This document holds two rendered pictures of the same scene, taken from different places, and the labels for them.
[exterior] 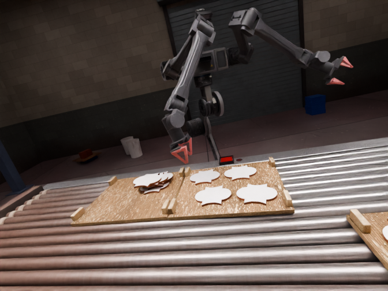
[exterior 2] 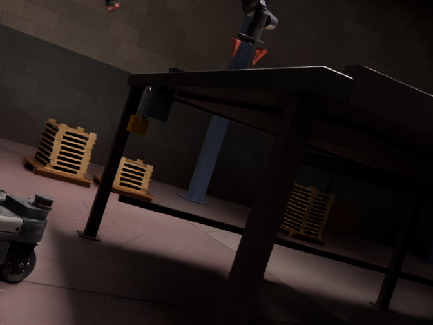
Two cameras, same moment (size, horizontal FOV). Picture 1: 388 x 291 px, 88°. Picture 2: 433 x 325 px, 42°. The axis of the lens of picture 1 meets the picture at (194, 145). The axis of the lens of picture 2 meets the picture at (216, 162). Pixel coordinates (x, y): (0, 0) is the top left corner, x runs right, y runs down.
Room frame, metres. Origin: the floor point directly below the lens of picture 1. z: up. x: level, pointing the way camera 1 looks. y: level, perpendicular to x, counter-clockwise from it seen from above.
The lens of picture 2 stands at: (2.11, 1.95, 0.67)
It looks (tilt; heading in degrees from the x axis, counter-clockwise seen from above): 1 degrees down; 235
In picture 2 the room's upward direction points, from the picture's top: 18 degrees clockwise
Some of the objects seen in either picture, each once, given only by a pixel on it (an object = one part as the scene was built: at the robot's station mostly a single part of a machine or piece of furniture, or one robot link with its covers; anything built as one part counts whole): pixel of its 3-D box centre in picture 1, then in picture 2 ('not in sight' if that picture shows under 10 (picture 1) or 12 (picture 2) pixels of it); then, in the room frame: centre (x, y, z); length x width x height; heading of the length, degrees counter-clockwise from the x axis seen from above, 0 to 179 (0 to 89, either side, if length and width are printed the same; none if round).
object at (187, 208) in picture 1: (227, 186); not in sight; (0.71, -0.10, 0.93); 0.41 x 0.35 x 0.02; 76
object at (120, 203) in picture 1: (135, 195); not in sight; (0.82, 0.31, 0.93); 0.41 x 0.35 x 0.02; 76
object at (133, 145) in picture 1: (134, 148); not in sight; (4.36, 1.31, 0.18); 0.30 x 0.30 x 0.37
